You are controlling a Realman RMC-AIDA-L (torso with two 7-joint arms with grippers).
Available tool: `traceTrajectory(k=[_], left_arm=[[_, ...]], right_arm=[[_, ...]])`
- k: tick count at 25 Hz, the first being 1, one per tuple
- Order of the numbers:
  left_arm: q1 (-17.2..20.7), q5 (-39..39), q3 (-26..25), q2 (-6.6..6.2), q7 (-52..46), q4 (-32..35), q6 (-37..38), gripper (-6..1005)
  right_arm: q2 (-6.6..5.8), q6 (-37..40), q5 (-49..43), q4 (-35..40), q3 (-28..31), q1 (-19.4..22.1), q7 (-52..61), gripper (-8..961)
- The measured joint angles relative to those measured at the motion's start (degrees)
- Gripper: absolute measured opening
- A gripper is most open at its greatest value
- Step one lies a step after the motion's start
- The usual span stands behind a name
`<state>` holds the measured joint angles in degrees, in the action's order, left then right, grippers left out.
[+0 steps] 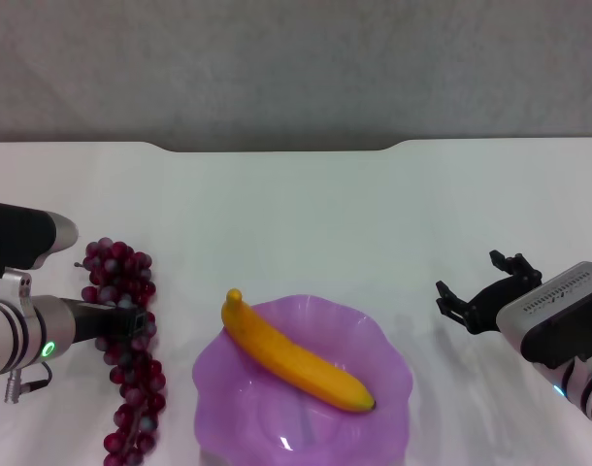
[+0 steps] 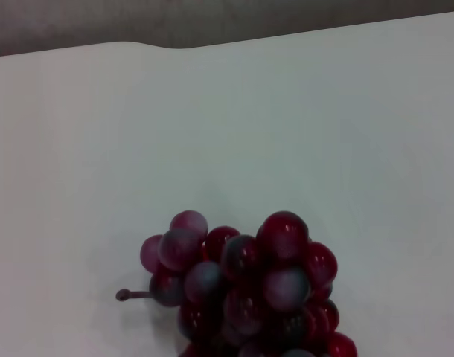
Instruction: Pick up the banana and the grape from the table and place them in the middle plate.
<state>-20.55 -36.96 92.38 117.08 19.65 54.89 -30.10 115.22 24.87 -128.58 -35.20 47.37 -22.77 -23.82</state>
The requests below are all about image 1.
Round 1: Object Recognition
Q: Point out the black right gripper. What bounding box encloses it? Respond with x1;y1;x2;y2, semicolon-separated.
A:
435;250;543;337

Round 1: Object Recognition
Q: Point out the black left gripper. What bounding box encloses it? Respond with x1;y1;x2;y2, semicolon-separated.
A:
62;298;149;344

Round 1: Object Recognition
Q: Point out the dark red grape bunch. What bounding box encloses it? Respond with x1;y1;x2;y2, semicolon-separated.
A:
75;237;168;466

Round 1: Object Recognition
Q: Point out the yellow banana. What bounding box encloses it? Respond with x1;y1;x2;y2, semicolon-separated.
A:
221;287;377;415

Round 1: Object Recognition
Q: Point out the purple wavy plastic plate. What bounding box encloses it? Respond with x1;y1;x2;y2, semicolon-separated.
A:
192;293;414;466

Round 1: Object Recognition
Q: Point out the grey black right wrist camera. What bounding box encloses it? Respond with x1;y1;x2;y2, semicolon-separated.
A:
496;261;592;372

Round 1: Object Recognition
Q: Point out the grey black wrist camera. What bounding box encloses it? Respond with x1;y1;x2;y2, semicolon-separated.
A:
496;261;592;372
0;200;80;279

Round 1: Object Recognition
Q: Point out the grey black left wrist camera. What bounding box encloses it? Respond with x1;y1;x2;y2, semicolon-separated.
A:
0;200;80;279

